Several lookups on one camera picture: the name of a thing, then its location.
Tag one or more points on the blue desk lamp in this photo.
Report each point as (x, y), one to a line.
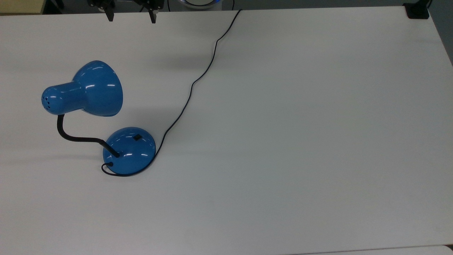
(97, 88)

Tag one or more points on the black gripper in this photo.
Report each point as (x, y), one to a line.
(148, 3)

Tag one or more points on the beige wooden cabinet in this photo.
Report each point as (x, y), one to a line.
(21, 6)

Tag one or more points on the black table clamp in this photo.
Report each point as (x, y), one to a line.
(417, 10)

